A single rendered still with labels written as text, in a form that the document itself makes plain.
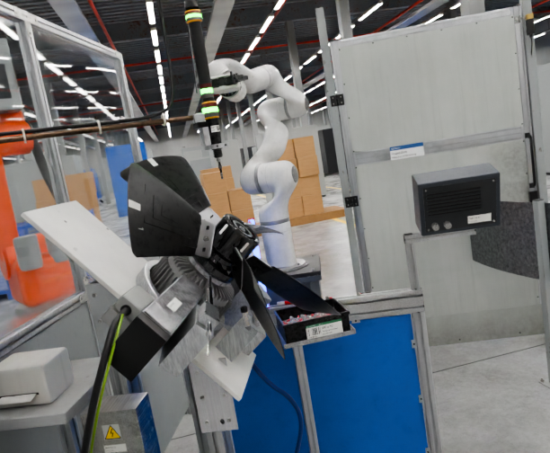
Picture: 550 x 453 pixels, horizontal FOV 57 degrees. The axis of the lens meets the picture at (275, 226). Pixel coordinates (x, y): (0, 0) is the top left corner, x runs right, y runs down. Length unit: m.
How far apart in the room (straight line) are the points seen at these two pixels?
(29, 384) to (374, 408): 1.17
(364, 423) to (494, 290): 1.70
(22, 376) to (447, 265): 2.55
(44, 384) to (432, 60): 2.66
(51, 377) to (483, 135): 2.67
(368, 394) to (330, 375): 0.16
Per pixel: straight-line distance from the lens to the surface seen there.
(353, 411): 2.01
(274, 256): 2.00
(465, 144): 3.29
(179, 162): 1.53
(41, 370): 1.48
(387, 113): 3.21
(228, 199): 9.03
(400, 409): 2.02
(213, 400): 1.41
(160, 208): 1.17
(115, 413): 1.41
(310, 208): 9.61
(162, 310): 1.09
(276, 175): 1.93
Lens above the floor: 1.41
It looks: 8 degrees down
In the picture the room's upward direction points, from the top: 9 degrees counter-clockwise
